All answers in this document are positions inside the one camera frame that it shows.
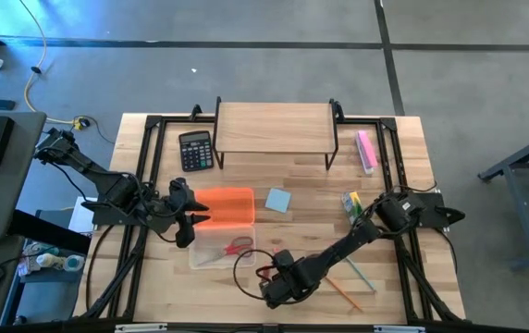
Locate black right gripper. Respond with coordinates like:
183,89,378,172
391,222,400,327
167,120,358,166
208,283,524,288
256,249,314,310

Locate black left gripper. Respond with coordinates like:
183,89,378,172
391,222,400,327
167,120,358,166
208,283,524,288
153,178,211,249

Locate clear pencil box orange lid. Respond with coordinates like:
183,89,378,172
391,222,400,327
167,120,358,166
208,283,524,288
188,186,257,271

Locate red handled scissors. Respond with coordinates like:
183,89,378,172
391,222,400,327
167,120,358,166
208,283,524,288
198,236,254,267

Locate orange wooden pencil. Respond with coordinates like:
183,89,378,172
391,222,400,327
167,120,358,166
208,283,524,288
324,276,363,313

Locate blue sticky note pad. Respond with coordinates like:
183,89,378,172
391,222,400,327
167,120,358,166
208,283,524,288
264,187,293,215

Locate teal pencil orange eraser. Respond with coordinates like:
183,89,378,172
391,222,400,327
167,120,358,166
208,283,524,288
345,256,377,293

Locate black desk calculator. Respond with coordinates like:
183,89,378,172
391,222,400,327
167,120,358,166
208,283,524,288
178,129,215,173

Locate wooden shelf riser black legs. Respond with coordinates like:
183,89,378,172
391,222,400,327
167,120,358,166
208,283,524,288
212,95,347,171

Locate white paper sheet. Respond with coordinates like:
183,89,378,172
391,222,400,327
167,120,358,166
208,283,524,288
68,196,99,235

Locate clear plastic bottle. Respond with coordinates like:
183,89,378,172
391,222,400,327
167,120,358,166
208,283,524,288
36,253,85,273

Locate grey side desk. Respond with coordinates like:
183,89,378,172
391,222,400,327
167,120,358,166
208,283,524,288
0,110,47,244

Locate blue grey metal table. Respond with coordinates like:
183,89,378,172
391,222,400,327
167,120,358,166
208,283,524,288
477,127,529,272

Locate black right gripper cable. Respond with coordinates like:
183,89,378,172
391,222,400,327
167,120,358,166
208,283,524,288
232,248,277,302

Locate black metal table frame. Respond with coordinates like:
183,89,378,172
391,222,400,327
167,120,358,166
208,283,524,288
74,113,467,325

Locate silver aluminium bracket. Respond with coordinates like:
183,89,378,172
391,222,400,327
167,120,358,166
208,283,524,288
114,323,168,333

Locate yellow floor cable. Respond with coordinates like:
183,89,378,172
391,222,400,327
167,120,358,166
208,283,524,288
18,0,91,130

